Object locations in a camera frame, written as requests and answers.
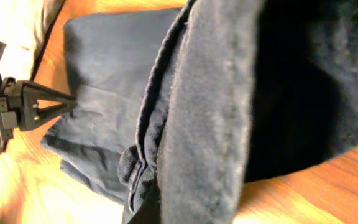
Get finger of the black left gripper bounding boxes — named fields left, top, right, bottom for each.
left=19, top=81, right=77, bottom=131

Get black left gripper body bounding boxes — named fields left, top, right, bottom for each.
left=0, top=43, right=22, bottom=140

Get dark blue shorts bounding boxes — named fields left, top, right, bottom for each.
left=41, top=1, right=358, bottom=223

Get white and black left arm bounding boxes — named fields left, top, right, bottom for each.
left=0, top=42, right=77, bottom=141

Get grey shorts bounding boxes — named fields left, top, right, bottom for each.
left=30, top=0, right=65, bottom=80

